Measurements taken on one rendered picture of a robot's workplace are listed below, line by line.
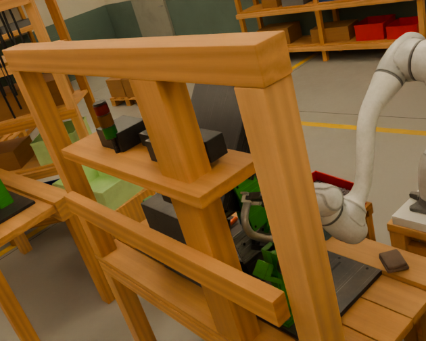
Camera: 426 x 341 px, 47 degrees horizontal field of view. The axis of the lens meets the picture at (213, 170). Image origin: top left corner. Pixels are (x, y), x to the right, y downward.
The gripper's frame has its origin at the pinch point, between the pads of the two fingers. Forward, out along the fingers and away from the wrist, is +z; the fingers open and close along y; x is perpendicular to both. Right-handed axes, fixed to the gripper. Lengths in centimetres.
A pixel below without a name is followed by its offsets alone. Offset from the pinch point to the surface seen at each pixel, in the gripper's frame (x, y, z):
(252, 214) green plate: 3.4, -9.2, 9.8
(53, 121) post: -18, 61, 72
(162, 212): 10.8, 20.1, 28.1
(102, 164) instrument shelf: 2, 52, 20
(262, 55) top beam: -12, 58, -72
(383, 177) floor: -83, -214, 118
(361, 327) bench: 35, -31, -33
